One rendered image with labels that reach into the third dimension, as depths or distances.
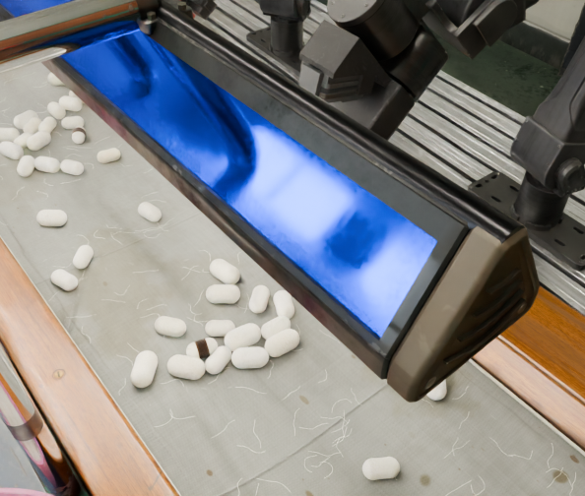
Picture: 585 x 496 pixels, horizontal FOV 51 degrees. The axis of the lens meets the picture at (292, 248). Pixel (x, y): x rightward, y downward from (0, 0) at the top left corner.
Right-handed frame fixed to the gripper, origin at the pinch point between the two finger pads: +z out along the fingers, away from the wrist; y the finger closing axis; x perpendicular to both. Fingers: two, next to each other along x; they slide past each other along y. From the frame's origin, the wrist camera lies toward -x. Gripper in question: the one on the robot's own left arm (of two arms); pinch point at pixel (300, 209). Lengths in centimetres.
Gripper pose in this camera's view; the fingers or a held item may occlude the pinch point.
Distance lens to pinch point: 59.8
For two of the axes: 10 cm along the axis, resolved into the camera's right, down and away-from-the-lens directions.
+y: 6.3, 5.5, -5.5
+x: 5.0, 2.5, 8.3
